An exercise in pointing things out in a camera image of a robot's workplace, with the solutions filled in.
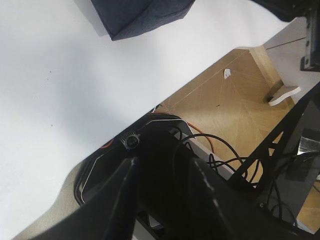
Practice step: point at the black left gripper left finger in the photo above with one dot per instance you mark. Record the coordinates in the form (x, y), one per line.
(109, 215)

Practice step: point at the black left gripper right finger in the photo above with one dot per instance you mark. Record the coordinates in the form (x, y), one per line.
(219, 213)

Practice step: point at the dark blue lunch bag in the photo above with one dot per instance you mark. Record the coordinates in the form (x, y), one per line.
(125, 19)

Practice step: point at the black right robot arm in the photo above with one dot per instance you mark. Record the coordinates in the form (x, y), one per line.
(287, 10)

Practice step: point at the black metal stand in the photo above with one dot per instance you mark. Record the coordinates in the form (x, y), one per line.
(279, 174)

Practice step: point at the white paper scrap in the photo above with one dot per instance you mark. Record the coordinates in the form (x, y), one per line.
(227, 73)

